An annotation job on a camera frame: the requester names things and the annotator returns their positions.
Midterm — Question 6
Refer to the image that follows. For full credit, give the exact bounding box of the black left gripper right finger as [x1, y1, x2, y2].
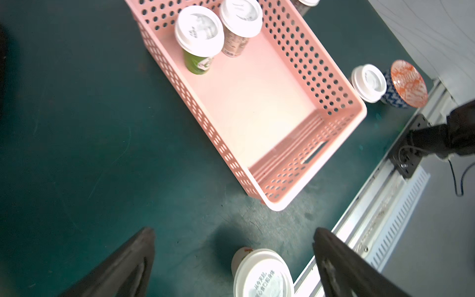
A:
[312, 227, 408, 297]

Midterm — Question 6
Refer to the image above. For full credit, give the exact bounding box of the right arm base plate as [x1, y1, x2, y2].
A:
[388, 114, 429, 179]

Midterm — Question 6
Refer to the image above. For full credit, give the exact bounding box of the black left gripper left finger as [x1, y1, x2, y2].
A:
[60, 227, 156, 297]

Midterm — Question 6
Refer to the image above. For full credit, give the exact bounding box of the green yogurt cup white lid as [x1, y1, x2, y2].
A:
[174, 6, 225, 75]

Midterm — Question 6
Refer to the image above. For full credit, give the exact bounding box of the pink plastic basket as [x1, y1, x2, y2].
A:
[128, 1, 367, 211]

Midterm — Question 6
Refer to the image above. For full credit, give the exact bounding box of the black cable right base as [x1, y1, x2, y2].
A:
[447, 157, 475, 198]

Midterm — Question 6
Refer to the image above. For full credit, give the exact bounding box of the aluminium front rail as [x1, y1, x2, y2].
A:
[294, 79, 457, 297]

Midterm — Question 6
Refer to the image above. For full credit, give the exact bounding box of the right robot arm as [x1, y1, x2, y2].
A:
[407, 100, 475, 157]

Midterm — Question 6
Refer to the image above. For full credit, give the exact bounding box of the white vent strip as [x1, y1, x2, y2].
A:
[364, 167, 430, 272]

